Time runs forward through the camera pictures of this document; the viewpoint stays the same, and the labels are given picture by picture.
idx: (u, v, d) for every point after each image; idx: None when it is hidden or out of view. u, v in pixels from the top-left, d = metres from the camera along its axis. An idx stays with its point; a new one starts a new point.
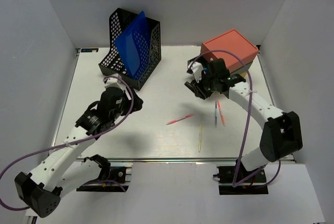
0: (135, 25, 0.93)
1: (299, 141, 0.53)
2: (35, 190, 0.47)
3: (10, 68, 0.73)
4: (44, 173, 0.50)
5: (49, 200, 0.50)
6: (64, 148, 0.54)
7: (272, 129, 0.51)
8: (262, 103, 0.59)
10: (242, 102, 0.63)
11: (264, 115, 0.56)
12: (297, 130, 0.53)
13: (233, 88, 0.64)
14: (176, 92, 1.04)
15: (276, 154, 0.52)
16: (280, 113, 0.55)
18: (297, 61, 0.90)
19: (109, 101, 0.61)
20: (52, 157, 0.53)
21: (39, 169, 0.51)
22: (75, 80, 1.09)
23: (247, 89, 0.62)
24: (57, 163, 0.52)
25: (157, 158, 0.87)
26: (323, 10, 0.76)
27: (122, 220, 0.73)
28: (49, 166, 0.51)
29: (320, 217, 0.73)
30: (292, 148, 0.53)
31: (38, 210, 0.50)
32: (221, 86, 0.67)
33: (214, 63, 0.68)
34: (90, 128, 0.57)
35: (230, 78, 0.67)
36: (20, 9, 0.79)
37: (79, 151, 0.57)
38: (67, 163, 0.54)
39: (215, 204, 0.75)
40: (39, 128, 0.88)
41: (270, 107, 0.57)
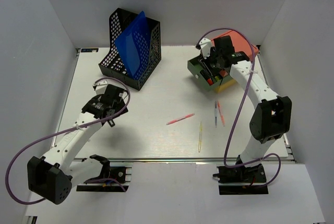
0: (135, 25, 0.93)
1: (287, 124, 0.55)
2: (51, 170, 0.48)
3: (11, 68, 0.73)
4: (59, 154, 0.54)
5: (64, 184, 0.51)
6: (75, 131, 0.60)
7: (263, 109, 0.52)
8: (260, 84, 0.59)
10: (241, 80, 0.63)
11: (259, 97, 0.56)
12: (288, 114, 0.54)
13: (235, 66, 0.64)
14: (176, 92, 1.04)
15: (262, 132, 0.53)
16: (275, 97, 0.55)
18: (297, 61, 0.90)
19: (114, 91, 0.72)
20: (64, 140, 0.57)
21: (52, 152, 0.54)
22: (75, 80, 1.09)
23: (249, 69, 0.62)
24: (69, 145, 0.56)
25: (157, 158, 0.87)
26: (323, 11, 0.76)
27: (122, 220, 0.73)
28: (62, 148, 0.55)
29: (319, 217, 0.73)
30: (279, 130, 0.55)
31: (52, 193, 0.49)
32: (224, 62, 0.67)
33: (221, 38, 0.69)
34: (97, 112, 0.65)
35: (234, 55, 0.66)
36: (20, 9, 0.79)
37: (87, 136, 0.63)
38: (78, 145, 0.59)
39: (215, 204, 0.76)
40: (40, 128, 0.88)
41: (266, 90, 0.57)
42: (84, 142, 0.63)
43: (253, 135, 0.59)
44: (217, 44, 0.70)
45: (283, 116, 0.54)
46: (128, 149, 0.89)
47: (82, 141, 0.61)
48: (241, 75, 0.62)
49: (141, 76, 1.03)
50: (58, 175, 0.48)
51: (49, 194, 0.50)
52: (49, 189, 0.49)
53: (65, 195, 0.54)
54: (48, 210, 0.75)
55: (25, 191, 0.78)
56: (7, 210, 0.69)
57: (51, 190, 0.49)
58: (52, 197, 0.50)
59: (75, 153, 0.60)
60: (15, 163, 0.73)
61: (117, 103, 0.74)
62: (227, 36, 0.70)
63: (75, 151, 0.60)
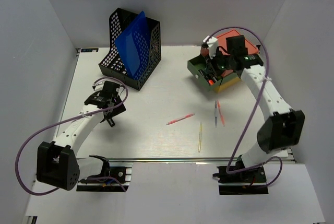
0: (135, 25, 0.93)
1: (297, 139, 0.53)
2: (61, 151, 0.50)
3: (10, 68, 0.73)
4: (69, 138, 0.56)
5: (74, 168, 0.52)
6: (81, 119, 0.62)
7: (274, 124, 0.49)
8: (273, 94, 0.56)
10: (252, 85, 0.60)
11: (271, 108, 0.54)
12: (300, 129, 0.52)
13: (248, 70, 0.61)
14: (176, 92, 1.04)
15: (270, 145, 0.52)
16: (287, 110, 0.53)
18: (297, 61, 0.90)
19: (112, 85, 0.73)
20: (72, 127, 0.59)
21: (62, 136, 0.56)
22: (75, 80, 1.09)
23: (262, 74, 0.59)
24: (76, 130, 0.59)
25: (157, 158, 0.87)
26: (323, 10, 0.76)
27: (122, 220, 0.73)
28: (71, 133, 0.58)
29: (320, 217, 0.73)
30: (287, 143, 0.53)
31: (63, 177, 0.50)
32: (235, 65, 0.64)
33: (233, 39, 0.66)
34: (100, 103, 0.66)
35: (247, 58, 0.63)
36: (20, 9, 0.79)
37: (92, 124, 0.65)
38: (84, 132, 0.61)
39: (215, 204, 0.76)
40: (40, 128, 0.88)
41: (278, 101, 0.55)
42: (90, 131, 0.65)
43: (261, 147, 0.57)
44: (228, 45, 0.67)
45: (294, 130, 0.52)
46: (128, 149, 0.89)
47: (88, 128, 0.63)
48: (254, 81, 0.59)
49: (141, 76, 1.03)
50: (69, 155, 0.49)
51: (60, 179, 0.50)
52: (61, 172, 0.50)
53: (73, 183, 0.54)
54: (48, 210, 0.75)
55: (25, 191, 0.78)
56: (6, 210, 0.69)
57: (62, 173, 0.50)
58: (63, 182, 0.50)
59: (82, 140, 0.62)
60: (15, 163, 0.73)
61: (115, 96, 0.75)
62: (240, 37, 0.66)
63: (82, 138, 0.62)
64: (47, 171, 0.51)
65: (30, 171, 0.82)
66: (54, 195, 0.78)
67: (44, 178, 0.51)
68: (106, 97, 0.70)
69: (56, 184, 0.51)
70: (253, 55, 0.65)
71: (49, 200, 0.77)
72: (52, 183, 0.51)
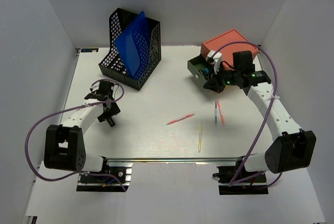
0: (135, 25, 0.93)
1: (308, 160, 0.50)
2: (70, 130, 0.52)
3: (10, 68, 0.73)
4: (75, 121, 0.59)
5: (81, 149, 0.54)
6: (84, 108, 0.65)
7: (283, 145, 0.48)
8: (282, 114, 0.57)
10: (260, 103, 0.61)
11: (279, 128, 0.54)
12: (310, 150, 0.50)
13: (255, 87, 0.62)
14: (176, 92, 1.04)
15: (278, 166, 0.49)
16: (297, 130, 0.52)
18: (297, 61, 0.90)
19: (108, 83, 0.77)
20: (77, 113, 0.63)
21: (69, 120, 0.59)
22: (75, 80, 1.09)
23: (270, 92, 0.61)
24: (82, 115, 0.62)
25: (157, 158, 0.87)
26: (324, 10, 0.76)
27: (122, 220, 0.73)
28: (77, 118, 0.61)
29: (320, 217, 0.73)
30: (298, 165, 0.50)
31: (72, 156, 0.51)
32: (242, 82, 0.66)
33: (240, 54, 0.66)
34: (100, 96, 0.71)
35: (254, 75, 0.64)
36: (20, 9, 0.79)
37: (93, 115, 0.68)
38: (87, 119, 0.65)
39: (214, 205, 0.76)
40: (40, 128, 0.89)
41: (287, 120, 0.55)
42: (92, 118, 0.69)
43: (270, 168, 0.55)
44: (236, 60, 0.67)
45: (304, 151, 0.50)
46: (128, 149, 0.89)
47: (90, 117, 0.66)
48: (261, 99, 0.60)
49: (141, 75, 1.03)
50: (79, 132, 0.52)
51: (69, 159, 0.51)
52: (70, 151, 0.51)
53: (81, 166, 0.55)
54: (48, 210, 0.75)
55: (25, 191, 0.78)
56: (6, 211, 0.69)
57: (72, 152, 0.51)
58: (73, 162, 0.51)
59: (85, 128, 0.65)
60: (15, 163, 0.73)
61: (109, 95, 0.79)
62: (248, 53, 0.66)
63: (86, 125, 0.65)
64: (56, 153, 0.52)
65: (30, 171, 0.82)
66: (54, 195, 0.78)
67: (51, 162, 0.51)
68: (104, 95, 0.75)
69: (63, 167, 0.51)
70: (260, 72, 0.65)
71: (49, 200, 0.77)
72: (59, 166, 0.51)
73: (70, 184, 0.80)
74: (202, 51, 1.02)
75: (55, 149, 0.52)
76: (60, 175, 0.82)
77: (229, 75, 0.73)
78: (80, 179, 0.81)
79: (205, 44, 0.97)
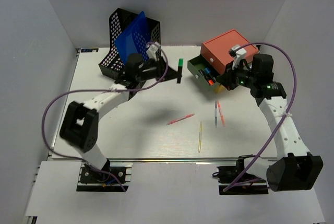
0: (135, 25, 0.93)
1: (310, 183, 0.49)
2: (88, 112, 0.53)
3: (11, 68, 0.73)
4: (96, 104, 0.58)
5: (94, 131, 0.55)
6: (109, 92, 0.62)
7: (287, 167, 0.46)
8: (291, 133, 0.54)
10: (270, 117, 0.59)
11: (286, 148, 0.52)
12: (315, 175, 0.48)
13: (268, 101, 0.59)
14: (176, 92, 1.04)
15: (279, 186, 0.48)
16: (304, 153, 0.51)
18: (297, 61, 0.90)
19: (132, 68, 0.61)
20: (101, 96, 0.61)
21: (90, 101, 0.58)
22: (74, 80, 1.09)
23: (282, 108, 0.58)
24: (105, 99, 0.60)
25: (157, 158, 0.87)
26: (323, 10, 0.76)
27: (122, 219, 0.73)
28: (99, 101, 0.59)
29: (319, 216, 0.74)
30: (299, 187, 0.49)
31: (82, 138, 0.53)
32: (255, 92, 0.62)
33: (262, 61, 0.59)
34: (128, 85, 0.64)
35: (269, 88, 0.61)
36: (20, 9, 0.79)
37: (116, 102, 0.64)
38: (109, 105, 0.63)
39: (215, 205, 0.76)
40: (40, 129, 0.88)
41: (296, 141, 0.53)
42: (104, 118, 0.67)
43: (269, 184, 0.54)
44: (257, 64, 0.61)
45: (308, 175, 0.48)
46: (128, 149, 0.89)
47: (112, 104, 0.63)
48: (272, 114, 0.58)
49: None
50: (95, 115, 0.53)
51: (80, 138, 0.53)
52: (83, 131, 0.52)
53: (90, 145, 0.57)
54: (48, 210, 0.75)
55: (25, 191, 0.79)
56: (7, 211, 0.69)
57: (84, 131, 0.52)
58: (82, 142, 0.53)
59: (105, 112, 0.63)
60: (14, 163, 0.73)
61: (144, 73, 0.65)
62: (270, 60, 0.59)
63: (105, 110, 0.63)
64: (70, 129, 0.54)
65: (30, 171, 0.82)
66: (54, 196, 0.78)
67: (65, 134, 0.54)
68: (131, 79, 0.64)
69: (74, 143, 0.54)
70: (275, 83, 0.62)
71: (48, 201, 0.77)
72: (71, 141, 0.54)
73: (70, 185, 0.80)
74: (202, 51, 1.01)
75: (71, 124, 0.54)
76: (60, 174, 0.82)
77: (245, 76, 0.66)
78: (80, 179, 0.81)
79: (204, 44, 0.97)
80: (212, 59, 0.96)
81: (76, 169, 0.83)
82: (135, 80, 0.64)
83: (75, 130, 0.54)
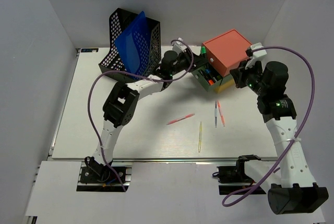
0: (135, 25, 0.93)
1: (311, 210, 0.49)
2: (131, 92, 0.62)
3: (10, 67, 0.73)
4: (136, 87, 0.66)
5: (131, 110, 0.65)
6: (147, 80, 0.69)
7: (290, 199, 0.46)
8: (298, 161, 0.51)
10: (277, 139, 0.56)
11: (291, 178, 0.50)
12: (318, 203, 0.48)
13: (277, 121, 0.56)
14: (176, 92, 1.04)
15: (279, 210, 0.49)
16: (310, 185, 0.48)
18: (297, 60, 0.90)
19: (167, 64, 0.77)
20: (142, 82, 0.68)
21: (132, 84, 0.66)
22: (74, 80, 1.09)
23: (291, 130, 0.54)
24: (144, 85, 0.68)
25: (157, 158, 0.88)
26: (324, 10, 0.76)
27: (122, 220, 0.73)
28: (139, 86, 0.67)
29: (319, 216, 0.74)
30: (300, 210, 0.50)
31: (122, 114, 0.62)
32: (264, 105, 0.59)
33: (275, 76, 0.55)
34: (164, 77, 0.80)
35: (279, 105, 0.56)
36: (20, 9, 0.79)
37: (151, 89, 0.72)
38: (147, 90, 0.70)
39: (215, 205, 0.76)
40: (40, 129, 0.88)
41: (302, 171, 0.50)
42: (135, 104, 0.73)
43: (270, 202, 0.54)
44: (269, 77, 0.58)
45: (312, 203, 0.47)
46: (128, 149, 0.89)
47: (148, 90, 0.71)
48: (280, 136, 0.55)
49: (143, 72, 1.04)
50: (137, 96, 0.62)
51: (121, 114, 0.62)
52: (124, 109, 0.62)
53: (127, 121, 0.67)
54: (48, 211, 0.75)
55: (25, 191, 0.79)
56: (7, 211, 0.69)
57: (124, 109, 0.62)
58: (121, 117, 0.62)
59: (142, 96, 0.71)
60: (14, 163, 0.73)
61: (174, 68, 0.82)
62: (284, 75, 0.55)
63: (143, 94, 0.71)
64: (113, 104, 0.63)
65: (30, 171, 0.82)
66: (53, 196, 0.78)
67: (108, 107, 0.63)
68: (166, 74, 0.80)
69: (115, 117, 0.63)
70: (286, 101, 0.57)
71: (48, 201, 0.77)
72: (111, 114, 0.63)
73: (70, 184, 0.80)
74: None
75: (115, 100, 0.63)
76: (60, 174, 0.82)
77: (255, 81, 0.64)
78: (80, 179, 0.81)
79: (204, 45, 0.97)
80: (212, 59, 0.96)
81: (76, 169, 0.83)
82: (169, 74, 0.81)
83: (116, 107, 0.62)
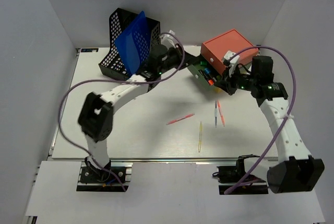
0: (135, 25, 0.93)
1: (311, 186, 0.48)
2: (104, 105, 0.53)
3: (10, 67, 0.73)
4: (112, 97, 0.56)
5: (109, 123, 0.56)
6: (128, 85, 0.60)
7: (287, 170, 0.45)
8: (293, 136, 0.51)
10: (271, 119, 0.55)
11: (287, 152, 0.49)
12: (317, 178, 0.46)
13: (269, 102, 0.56)
14: (175, 91, 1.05)
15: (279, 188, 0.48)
16: (306, 156, 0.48)
18: (297, 61, 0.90)
19: (155, 60, 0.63)
20: (119, 88, 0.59)
21: (107, 93, 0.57)
22: (74, 79, 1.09)
23: (284, 109, 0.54)
24: (122, 92, 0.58)
25: (157, 159, 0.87)
26: (324, 10, 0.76)
27: (122, 220, 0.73)
28: (116, 94, 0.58)
29: (319, 216, 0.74)
30: (300, 188, 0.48)
31: (98, 130, 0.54)
32: (256, 92, 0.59)
33: (260, 62, 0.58)
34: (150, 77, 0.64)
35: (271, 87, 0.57)
36: (20, 9, 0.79)
37: (133, 94, 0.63)
38: (127, 97, 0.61)
39: (215, 205, 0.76)
40: (39, 128, 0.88)
41: (297, 144, 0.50)
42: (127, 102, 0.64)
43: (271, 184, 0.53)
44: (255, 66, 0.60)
45: (310, 177, 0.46)
46: (127, 149, 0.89)
47: (130, 96, 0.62)
48: (273, 116, 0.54)
49: None
50: (110, 109, 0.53)
51: (95, 129, 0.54)
52: (97, 124, 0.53)
53: (106, 134, 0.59)
54: (47, 210, 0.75)
55: (25, 191, 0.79)
56: (6, 211, 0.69)
57: (99, 124, 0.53)
58: (97, 132, 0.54)
59: (122, 103, 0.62)
60: (14, 163, 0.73)
61: (162, 66, 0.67)
62: (269, 60, 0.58)
63: (123, 102, 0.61)
64: (87, 118, 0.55)
65: (30, 171, 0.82)
66: (53, 196, 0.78)
67: (82, 122, 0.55)
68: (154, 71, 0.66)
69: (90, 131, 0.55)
70: (277, 83, 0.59)
71: (48, 201, 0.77)
72: (87, 129, 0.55)
73: (70, 184, 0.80)
74: (202, 51, 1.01)
75: (88, 113, 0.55)
76: (60, 174, 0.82)
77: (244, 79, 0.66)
78: (80, 179, 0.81)
79: (205, 44, 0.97)
80: (212, 59, 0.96)
81: (76, 169, 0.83)
82: (157, 73, 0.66)
83: (90, 120, 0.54)
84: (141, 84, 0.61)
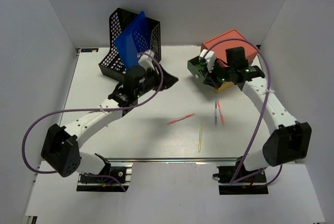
0: (135, 25, 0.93)
1: (303, 152, 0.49)
2: (67, 140, 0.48)
3: (10, 67, 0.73)
4: (78, 129, 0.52)
5: (74, 158, 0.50)
6: (97, 112, 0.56)
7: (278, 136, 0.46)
8: (277, 106, 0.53)
10: (255, 98, 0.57)
11: (276, 121, 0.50)
12: (307, 141, 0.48)
13: (249, 82, 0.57)
14: (175, 91, 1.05)
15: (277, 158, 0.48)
16: (293, 122, 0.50)
18: (297, 61, 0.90)
19: (132, 81, 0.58)
20: (86, 117, 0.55)
21: (72, 125, 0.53)
22: (74, 80, 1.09)
23: (264, 86, 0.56)
24: (90, 122, 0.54)
25: (157, 159, 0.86)
26: (324, 10, 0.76)
27: (122, 219, 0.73)
28: (82, 124, 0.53)
29: (319, 216, 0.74)
30: (294, 156, 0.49)
31: (62, 166, 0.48)
32: (237, 78, 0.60)
33: (233, 51, 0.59)
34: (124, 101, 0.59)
35: (248, 70, 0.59)
36: (20, 9, 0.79)
37: (104, 121, 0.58)
38: (97, 126, 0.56)
39: (215, 205, 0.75)
40: (39, 128, 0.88)
41: (283, 114, 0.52)
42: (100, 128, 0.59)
43: (268, 162, 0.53)
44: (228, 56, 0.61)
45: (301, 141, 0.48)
46: (127, 149, 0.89)
47: (100, 124, 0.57)
48: (256, 94, 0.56)
49: None
50: (74, 143, 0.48)
51: (59, 166, 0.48)
52: (61, 160, 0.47)
53: (73, 169, 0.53)
54: (47, 210, 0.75)
55: (25, 191, 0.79)
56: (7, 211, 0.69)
57: (62, 160, 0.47)
58: (61, 169, 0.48)
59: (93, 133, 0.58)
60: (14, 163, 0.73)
61: (139, 89, 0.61)
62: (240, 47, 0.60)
63: (93, 131, 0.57)
64: (50, 154, 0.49)
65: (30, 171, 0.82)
66: (54, 196, 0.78)
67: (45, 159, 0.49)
68: (130, 94, 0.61)
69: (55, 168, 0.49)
70: (253, 67, 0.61)
71: (48, 201, 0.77)
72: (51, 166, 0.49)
73: (70, 184, 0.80)
74: None
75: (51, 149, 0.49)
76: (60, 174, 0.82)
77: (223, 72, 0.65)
78: (80, 179, 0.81)
79: (205, 44, 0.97)
80: None
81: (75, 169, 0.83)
82: (133, 94, 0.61)
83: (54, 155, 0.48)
84: (113, 111, 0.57)
